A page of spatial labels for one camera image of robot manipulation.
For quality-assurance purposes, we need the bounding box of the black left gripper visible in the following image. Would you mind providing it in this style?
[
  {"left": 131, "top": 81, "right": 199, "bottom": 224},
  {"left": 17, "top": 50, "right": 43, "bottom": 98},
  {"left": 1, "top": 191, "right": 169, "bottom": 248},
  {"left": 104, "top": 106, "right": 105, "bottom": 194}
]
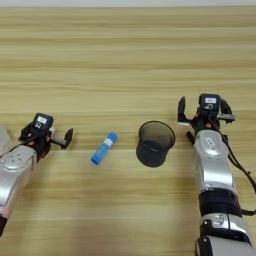
[{"left": 18, "top": 123, "right": 74, "bottom": 163}]

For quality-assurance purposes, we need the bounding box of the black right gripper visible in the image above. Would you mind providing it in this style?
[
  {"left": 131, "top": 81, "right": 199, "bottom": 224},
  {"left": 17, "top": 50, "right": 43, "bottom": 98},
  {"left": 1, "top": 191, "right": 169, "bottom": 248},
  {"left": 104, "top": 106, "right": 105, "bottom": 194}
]
[{"left": 177, "top": 96, "right": 236, "bottom": 136}]

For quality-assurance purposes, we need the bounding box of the blue glue stick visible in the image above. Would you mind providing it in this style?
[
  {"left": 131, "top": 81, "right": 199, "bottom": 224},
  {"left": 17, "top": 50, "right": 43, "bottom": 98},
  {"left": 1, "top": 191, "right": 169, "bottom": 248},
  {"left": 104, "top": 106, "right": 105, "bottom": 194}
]
[{"left": 90, "top": 131, "right": 119, "bottom": 166}]

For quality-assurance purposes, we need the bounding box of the black mesh cup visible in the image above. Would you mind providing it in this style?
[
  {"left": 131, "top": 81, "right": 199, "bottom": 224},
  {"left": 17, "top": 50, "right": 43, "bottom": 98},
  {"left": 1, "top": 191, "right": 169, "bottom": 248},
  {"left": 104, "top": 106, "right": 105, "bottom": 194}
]
[{"left": 135, "top": 120, "right": 176, "bottom": 168}]

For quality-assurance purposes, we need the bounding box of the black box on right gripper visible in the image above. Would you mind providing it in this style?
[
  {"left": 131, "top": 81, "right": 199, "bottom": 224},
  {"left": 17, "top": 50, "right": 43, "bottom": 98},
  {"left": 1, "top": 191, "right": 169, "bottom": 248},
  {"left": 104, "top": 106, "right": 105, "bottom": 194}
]
[{"left": 198, "top": 93, "right": 222, "bottom": 113}]

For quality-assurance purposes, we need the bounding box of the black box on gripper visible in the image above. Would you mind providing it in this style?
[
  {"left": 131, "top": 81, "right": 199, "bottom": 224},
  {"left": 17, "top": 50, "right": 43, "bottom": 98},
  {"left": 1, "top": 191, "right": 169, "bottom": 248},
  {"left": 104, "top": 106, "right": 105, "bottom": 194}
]
[
  {"left": 198, "top": 93, "right": 222, "bottom": 113},
  {"left": 33, "top": 112, "right": 55, "bottom": 132}
]

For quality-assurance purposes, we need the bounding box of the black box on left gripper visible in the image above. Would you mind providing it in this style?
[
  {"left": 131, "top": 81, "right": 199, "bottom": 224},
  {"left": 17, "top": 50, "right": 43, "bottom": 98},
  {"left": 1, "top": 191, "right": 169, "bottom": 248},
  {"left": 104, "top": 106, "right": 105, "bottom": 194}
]
[{"left": 33, "top": 112, "right": 55, "bottom": 132}]

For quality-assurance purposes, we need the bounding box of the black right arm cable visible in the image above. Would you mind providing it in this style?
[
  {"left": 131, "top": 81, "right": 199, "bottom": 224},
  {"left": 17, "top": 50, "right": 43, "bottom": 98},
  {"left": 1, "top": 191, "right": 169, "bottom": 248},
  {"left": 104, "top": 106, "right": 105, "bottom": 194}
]
[{"left": 221, "top": 133, "right": 256, "bottom": 216}]

